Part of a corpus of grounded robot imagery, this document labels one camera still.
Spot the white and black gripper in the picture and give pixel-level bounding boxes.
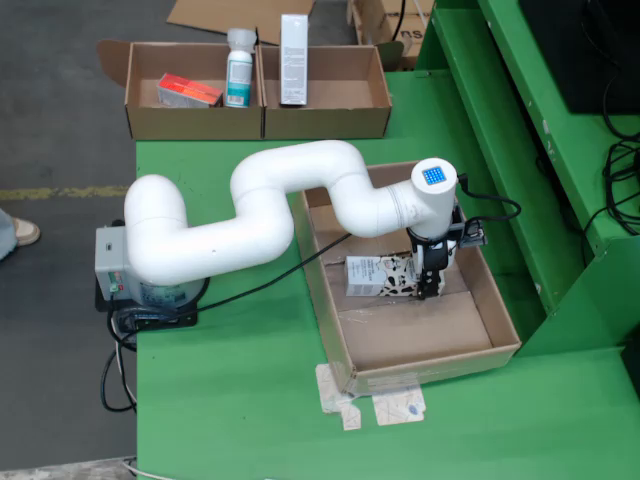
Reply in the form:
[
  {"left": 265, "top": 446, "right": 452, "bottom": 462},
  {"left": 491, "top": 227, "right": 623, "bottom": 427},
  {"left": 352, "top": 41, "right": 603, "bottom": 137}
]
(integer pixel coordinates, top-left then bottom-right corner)
[{"left": 407, "top": 227, "right": 459, "bottom": 302}]

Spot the cow print hand cream box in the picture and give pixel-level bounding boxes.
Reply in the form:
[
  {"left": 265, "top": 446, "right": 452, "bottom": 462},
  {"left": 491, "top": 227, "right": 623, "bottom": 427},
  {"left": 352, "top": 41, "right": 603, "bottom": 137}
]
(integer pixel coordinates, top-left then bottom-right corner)
[{"left": 344, "top": 254, "right": 447, "bottom": 300}]

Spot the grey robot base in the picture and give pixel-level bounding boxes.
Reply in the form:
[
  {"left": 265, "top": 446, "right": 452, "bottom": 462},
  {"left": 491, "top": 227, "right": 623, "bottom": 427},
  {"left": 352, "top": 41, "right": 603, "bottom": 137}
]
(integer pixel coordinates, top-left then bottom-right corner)
[{"left": 94, "top": 222, "right": 211, "bottom": 306}]

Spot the large shallow cardboard tray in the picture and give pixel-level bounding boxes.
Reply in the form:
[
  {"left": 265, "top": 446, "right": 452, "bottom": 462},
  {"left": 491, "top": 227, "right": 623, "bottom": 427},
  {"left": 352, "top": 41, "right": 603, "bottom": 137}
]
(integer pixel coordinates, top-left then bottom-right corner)
[{"left": 292, "top": 160, "right": 523, "bottom": 395}]

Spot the open brown cardboard box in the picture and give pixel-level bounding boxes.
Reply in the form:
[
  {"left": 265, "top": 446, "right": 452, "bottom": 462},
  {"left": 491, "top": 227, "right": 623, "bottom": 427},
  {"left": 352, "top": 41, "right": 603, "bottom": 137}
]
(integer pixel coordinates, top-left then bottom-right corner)
[{"left": 258, "top": 40, "right": 405, "bottom": 140}]

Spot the black box-shaped object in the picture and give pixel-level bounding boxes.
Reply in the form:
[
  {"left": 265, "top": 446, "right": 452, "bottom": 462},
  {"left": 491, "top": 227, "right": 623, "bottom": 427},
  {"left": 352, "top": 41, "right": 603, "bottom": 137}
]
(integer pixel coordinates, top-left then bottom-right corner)
[{"left": 619, "top": 329, "right": 640, "bottom": 407}]

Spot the printed cardboard shipping box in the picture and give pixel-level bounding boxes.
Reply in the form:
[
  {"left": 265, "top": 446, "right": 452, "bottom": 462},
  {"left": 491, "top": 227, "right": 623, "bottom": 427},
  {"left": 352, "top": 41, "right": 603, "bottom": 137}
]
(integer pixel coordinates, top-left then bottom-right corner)
[{"left": 382, "top": 12, "right": 434, "bottom": 57}]

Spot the tall white product box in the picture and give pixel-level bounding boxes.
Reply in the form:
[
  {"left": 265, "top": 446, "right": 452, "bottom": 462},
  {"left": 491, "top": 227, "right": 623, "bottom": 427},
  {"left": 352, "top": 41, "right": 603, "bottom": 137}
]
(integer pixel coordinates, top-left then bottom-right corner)
[{"left": 278, "top": 13, "right": 310, "bottom": 107}]

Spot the plain cardboard shipping box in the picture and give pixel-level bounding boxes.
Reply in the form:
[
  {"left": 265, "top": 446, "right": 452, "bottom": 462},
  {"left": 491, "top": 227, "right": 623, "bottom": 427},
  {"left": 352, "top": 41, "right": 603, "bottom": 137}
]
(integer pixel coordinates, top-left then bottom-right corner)
[{"left": 349, "top": 0, "right": 386, "bottom": 45}]

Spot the cardboard box with side flap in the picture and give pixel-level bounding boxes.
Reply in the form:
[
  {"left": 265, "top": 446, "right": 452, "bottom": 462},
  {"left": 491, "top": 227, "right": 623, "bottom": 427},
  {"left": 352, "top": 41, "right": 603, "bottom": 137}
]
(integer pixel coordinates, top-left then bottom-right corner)
[{"left": 96, "top": 39, "right": 265, "bottom": 141}]

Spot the red orange product box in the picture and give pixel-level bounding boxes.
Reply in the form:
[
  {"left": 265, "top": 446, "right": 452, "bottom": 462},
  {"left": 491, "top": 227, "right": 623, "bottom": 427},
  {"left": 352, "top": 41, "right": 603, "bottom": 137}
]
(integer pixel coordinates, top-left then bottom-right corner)
[{"left": 156, "top": 73, "right": 225, "bottom": 109}]

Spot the flat cardboard sheet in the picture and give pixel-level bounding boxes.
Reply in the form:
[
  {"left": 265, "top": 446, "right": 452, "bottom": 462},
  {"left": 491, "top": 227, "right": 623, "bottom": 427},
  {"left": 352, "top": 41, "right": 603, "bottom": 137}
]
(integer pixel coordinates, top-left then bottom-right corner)
[{"left": 166, "top": 0, "right": 316, "bottom": 47}]

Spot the flattened printed carton piece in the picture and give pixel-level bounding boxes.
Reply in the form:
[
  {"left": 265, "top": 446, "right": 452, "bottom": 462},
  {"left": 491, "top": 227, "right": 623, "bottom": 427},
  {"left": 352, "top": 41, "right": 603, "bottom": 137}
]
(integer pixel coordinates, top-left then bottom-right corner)
[
  {"left": 314, "top": 362, "right": 363, "bottom": 432},
  {"left": 372, "top": 385, "right": 428, "bottom": 427}
]

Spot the green metal shelf rack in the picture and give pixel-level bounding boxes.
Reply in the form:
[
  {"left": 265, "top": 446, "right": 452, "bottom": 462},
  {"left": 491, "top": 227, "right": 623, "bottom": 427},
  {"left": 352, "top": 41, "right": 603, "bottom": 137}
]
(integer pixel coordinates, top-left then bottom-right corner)
[{"left": 414, "top": 0, "right": 640, "bottom": 357}]

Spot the black monitor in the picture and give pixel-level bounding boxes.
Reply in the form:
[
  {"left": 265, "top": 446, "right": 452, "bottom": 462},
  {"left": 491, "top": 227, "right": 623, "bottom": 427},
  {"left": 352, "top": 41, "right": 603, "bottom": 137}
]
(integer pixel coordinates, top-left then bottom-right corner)
[{"left": 518, "top": 0, "right": 640, "bottom": 115}]

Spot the white bottle with teal label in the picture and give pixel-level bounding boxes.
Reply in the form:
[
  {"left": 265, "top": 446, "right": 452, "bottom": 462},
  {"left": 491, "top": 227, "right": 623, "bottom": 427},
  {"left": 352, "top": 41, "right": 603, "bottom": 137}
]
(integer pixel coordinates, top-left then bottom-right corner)
[{"left": 224, "top": 27, "right": 258, "bottom": 108}]

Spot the beige shoe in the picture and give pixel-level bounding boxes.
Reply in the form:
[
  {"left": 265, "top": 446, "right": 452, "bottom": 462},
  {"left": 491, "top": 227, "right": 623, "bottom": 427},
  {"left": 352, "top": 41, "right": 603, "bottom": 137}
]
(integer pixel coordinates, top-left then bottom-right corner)
[{"left": 12, "top": 217, "right": 42, "bottom": 247}]

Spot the blue jeans leg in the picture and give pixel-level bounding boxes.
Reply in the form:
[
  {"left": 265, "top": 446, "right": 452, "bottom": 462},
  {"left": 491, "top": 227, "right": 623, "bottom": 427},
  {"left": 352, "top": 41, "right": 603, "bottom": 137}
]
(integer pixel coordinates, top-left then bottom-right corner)
[{"left": 0, "top": 207, "right": 19, "bottom": 262}]

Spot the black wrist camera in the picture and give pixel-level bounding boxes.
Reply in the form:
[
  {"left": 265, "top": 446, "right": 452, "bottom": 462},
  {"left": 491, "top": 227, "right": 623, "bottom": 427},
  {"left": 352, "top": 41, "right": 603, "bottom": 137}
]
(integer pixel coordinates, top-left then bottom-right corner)
[{"left": 458, "top": 218, "right": 489, "bottom": 250}]

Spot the black cable bundle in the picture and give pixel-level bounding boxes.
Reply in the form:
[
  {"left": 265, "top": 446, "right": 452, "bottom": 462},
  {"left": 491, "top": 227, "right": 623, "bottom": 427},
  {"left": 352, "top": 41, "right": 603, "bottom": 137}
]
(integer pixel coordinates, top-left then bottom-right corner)
[{"left": 579, "top": 64, "right": 640, "bottom": 261}]

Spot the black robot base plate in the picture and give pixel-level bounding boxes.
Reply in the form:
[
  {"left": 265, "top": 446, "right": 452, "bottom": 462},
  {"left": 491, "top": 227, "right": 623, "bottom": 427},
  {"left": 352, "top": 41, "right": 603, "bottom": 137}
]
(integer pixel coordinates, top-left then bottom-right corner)
[{"left": 94, "top": 277, "right": 200, "bottom": 330}]

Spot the thin black cable with connector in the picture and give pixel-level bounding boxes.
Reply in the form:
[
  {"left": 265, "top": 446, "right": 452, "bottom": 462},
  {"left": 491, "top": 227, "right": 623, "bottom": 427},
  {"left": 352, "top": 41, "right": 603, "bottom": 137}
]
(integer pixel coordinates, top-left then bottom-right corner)
[{"left": 392, "top": 0, "right": 407, "bottom": 41}]

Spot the white thin cable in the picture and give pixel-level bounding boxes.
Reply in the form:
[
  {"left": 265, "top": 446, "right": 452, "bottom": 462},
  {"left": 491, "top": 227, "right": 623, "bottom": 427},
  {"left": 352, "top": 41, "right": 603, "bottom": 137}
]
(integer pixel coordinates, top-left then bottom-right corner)
[{"left": 110, "top": 317, "right": 166, "bottom": 480}]

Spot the black power cable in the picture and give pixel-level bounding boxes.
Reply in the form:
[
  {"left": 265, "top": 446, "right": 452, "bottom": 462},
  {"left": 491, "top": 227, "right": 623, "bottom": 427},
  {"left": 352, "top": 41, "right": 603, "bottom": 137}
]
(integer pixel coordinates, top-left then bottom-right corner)
[{"left": 101, "top": 299, "right": 140, "bottom": 414}]

